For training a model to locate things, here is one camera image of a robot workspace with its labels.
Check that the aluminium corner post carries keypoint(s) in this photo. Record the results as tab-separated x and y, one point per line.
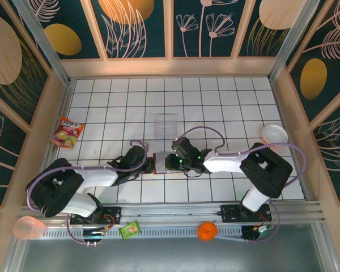
47	48
287	48

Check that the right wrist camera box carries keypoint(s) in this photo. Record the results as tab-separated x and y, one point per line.
176	139

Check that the clear plastic sheet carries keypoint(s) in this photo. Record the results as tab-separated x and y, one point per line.
166	127

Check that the pale circle yellow lines panel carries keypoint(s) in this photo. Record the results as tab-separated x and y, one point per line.
275	14

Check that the white bowl orange outside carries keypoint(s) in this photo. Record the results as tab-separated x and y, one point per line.
274	133

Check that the brown leather card holder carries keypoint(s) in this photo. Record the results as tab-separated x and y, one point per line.
160	163

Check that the flower print wall panel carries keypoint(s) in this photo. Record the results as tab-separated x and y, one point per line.
204	28

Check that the orange fruit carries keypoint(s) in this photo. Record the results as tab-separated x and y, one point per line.
207	231

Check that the big pale circle wall panel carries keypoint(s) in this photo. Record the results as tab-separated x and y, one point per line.
3	56

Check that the aluminium front rail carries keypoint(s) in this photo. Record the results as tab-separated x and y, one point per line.
170	211

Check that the aluminium side rail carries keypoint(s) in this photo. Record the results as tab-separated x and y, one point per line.
280	107

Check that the yellow oval leaf wall panel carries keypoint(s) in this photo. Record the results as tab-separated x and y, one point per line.
62	39

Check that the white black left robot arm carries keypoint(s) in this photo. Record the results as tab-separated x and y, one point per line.
96	177

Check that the yellow oval feather wall panel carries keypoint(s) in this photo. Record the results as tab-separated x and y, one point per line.
314	79

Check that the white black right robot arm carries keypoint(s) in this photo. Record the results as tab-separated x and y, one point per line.
226	163

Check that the green snack packet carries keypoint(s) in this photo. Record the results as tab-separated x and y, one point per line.
129	230

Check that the black controller board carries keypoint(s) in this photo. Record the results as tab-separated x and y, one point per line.
95	233
258	231

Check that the pink leaf lines wall panel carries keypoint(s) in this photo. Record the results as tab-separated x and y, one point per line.
337	147

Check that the orange circle wall panel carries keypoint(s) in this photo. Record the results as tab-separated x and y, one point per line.
124	11

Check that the single flower wall panel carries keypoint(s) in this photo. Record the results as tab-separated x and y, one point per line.
0	158

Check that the pink plastic cup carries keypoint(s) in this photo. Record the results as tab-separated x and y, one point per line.
27	228

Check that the orange fruit candy bag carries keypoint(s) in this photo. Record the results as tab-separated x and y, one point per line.
66	133

